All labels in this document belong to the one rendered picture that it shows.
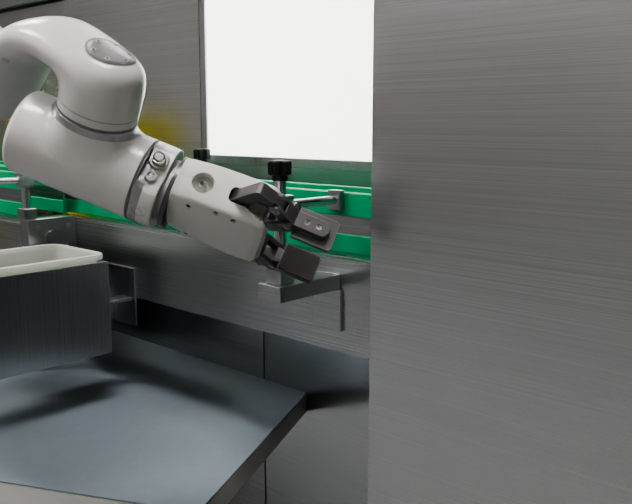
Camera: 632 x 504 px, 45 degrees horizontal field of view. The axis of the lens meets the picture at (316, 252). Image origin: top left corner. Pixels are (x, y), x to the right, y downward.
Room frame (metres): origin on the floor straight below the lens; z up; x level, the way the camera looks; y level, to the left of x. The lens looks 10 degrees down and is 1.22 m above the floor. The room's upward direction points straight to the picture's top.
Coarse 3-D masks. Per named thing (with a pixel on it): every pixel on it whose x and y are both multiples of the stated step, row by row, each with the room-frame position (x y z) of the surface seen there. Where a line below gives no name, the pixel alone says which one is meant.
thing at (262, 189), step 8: (256, 184) 0.70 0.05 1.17; (264, 184) 0.69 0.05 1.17; (232, 192) 0.73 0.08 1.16; (240, 192) 0.71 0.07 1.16; (248, 192) 0.70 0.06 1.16; (256, 192) 0.69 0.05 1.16; (264, 192) 0.69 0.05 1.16; (272, 192) 0.70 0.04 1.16; (232, 200) 0.72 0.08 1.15; (240, 200) 0.71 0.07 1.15; (248, 200) 0.71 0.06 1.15; (256, 200) 0.70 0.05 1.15; (264, 200) 0.69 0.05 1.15; (272, 200) 0.69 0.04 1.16; (280, 200) 0.70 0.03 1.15
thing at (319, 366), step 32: (0, 0) 1.99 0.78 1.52; (32, 0) 1.88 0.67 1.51; (64, 0) 1.83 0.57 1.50; (0, 128) 2.07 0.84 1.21; (0, 160) 2.08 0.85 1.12; (160, 320) 1.60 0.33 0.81; (192, 320) 1.53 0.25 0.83; (192, 352) 1.53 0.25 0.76; (224, 352) 1.46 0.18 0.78; (256, 352) 1.40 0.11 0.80; (288, 352) 1.34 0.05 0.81; (320, 352) 1.29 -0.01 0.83; (288, 384) 1.34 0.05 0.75; (320, 384) 1.29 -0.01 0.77; (352, 384) 1.24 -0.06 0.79
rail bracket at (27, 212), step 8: (16, 176) 1.36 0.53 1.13; (24, 176) 1.35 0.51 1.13; (0, 184) 1.33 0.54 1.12; (16, 184) 1.36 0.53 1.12; (24, 184) 1.35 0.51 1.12; (32, 184) 1.36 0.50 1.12; (24, 192) 1.36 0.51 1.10; (24, 200) 1.36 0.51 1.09; (24, 208) 1.35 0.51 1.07; (32, 208) 1.36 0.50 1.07; (24, 216) 1.35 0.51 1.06; (32, 216) 1.36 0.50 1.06
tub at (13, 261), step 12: (0, 252) 1.28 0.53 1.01; (12, 252) 1.30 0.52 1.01; (24, 252) 1.31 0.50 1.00; (36, 252) 1.33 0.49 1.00; (48, 252) 1.34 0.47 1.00; (60, 252) 1.34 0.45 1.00; (72, 252) 1.31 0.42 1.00; (84, 252) 1.28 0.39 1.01; (96, 252) 1.26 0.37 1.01; (0, 264) 1.28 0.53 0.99; (12, 264) 1.30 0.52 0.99; (24, 264) 1.15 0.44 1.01; (36, 264) 1.16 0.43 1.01; (48, 264) 1.17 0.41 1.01; (60, 264) 1.19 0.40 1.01; (72, 264) 1.21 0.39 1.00; (84, 264) 1.23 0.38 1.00; (0, 276) 1.13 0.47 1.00
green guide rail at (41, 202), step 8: (0, 168) 1.61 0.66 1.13; (40, 184) 1.50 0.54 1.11; (32, 192) 1.53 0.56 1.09; (40, 192) 1.51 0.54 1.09; (48, 192) 1.49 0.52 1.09; (56, 192) 1.47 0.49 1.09; (32, 200) 1.53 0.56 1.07; (40, 200) 1.51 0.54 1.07; (48, 200) 1.48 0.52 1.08; (56, 200) 1.46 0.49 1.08; (64, 200) 1.45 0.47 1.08; (40, 208) 1.51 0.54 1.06; (48, 208) 1.49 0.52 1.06; (56, 208) 1.46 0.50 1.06; (64, 208) 1.45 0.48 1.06
